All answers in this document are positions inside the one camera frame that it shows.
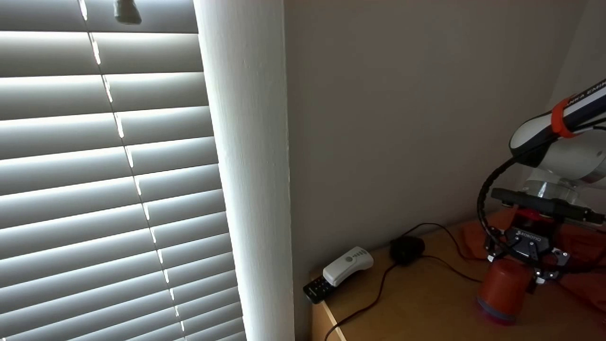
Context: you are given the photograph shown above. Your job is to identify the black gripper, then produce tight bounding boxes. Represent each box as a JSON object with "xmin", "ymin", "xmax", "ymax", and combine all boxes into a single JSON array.
[{"xmin": 484, "ymin": 221, "xmax": 571, "ymax": 289}]

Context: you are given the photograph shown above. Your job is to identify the red plastic cup purple rim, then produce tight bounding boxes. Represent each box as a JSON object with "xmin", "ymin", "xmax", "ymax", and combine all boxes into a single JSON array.
[{"xmin": 474, "ymin": 257, "xmax": 533, "ymax": 329}]

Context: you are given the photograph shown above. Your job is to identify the light wooden dresser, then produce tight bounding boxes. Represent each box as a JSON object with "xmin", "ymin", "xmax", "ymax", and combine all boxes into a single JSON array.
[{"xmin": 309, "ymin": 217, "xmax": 606, "ymax": 341}]

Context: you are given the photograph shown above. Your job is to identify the black round puck device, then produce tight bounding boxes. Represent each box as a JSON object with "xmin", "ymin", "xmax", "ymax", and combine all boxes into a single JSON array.
[{"xmin": 389, "ymin": 236, "xmax": 427, "ymax": 266}]

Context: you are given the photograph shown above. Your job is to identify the white handheld device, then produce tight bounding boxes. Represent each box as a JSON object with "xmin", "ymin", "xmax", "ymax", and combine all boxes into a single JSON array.
[{"xmin": 321, "ymin": 245, "xmax": 376, "ymax": 289}]

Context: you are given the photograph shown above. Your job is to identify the black remote control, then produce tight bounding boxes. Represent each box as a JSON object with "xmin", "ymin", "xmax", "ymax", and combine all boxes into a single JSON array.
[{"xmin": 302, "ymin": 276, "xmax": 340, "ymax": 306}]

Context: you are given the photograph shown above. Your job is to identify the white window blinds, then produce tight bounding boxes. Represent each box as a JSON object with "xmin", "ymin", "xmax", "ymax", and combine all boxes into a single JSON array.
[{"xmin": 0, "ymin": 0, "xmax": 249, "ymax": 341}]

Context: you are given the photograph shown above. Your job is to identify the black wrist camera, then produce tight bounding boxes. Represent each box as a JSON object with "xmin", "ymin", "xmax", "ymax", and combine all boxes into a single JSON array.
[{"xmin": 491, "ymin": 187, "xmax": 606, "ymax": 226}]

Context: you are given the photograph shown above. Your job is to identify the black robot wrist cable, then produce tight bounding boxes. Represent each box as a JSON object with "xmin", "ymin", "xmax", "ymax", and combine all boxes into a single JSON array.
[{"xmin": 476, "ymin": 158, "xmax": 527, "ymax": 255}]

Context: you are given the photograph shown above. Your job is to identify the thin black desk cable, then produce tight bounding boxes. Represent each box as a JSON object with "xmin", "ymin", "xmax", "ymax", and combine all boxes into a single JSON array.
[{"xmin": 323, "ymin": 221, "xmax": 487, "ymax": 341}]

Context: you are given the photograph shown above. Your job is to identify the dark blind cord knob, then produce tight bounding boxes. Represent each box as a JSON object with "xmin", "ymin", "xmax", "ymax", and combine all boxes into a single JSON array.
[{"xmin": 112, "ymin": 0, "xmax": 145, "ymax": 27}]

